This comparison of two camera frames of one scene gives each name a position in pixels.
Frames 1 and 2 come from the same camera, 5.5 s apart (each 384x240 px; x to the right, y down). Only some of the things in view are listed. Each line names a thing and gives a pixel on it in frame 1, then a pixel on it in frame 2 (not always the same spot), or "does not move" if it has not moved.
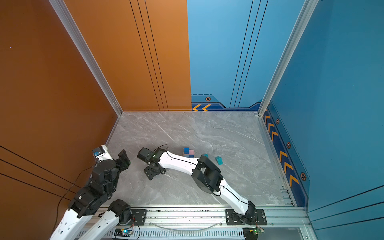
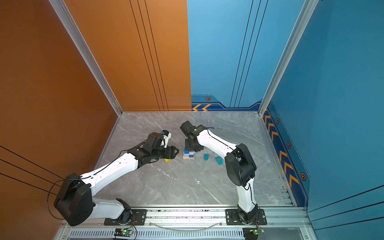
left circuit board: [123, 232] does not move
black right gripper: [149, 174] to [186, 145]
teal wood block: [219, 160] does not move
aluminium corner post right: [309, 6] does not move
